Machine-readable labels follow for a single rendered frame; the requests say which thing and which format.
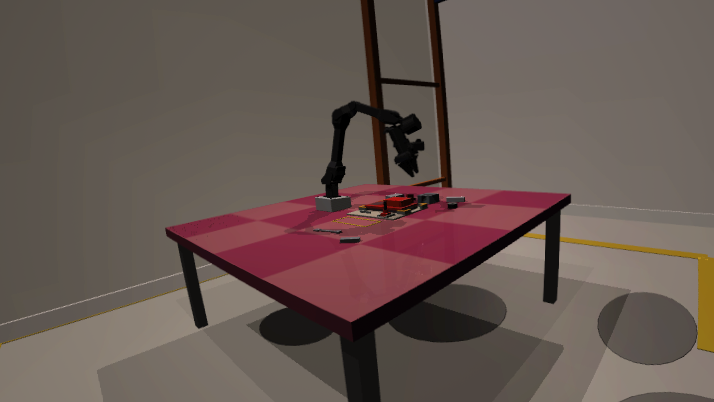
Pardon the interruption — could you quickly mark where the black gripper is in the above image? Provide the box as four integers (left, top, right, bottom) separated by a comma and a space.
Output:
393, 137, 419, 177

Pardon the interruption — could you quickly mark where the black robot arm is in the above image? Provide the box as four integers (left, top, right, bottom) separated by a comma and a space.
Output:
321, 101, 424, 198

